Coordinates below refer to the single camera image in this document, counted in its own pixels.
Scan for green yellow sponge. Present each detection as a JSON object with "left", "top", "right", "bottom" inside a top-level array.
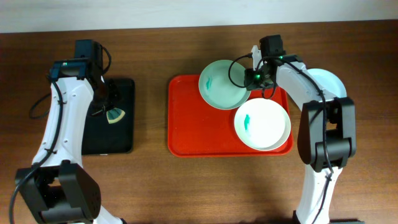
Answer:
[{"left": 106, "top": 108, "right": 126, "bottom": 124}]

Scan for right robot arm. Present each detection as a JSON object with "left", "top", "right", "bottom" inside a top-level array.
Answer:
[{"left": 244, "top": 35, "right": 356, "bottom": 223}]

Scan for black plastic tray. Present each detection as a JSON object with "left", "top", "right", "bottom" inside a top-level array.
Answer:
[{"left": 81, "top": 78, "right": 135, "bottom": 155}]

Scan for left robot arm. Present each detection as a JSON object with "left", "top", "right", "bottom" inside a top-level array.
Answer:
[{"left": 9, "top": 40, "right": 125, "bottom": 223}]

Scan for light blue plate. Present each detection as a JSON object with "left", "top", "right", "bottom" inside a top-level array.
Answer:
[{"left": 308, "top": 68, "right": 347, "bottom": 98}]

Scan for white plate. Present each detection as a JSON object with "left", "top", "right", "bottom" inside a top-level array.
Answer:
[{"left": 234, "top": 98, "right": 291, "bottom": 151}]

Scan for red plastic tray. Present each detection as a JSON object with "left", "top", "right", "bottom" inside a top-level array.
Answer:
[{"left": 167, "top": 75, "right": 294, "bottom": 157}]

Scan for light green plate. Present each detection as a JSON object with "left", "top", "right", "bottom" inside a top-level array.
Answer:
[{"left": 198, "top": 60, "right": 251, "bottom": 110}]

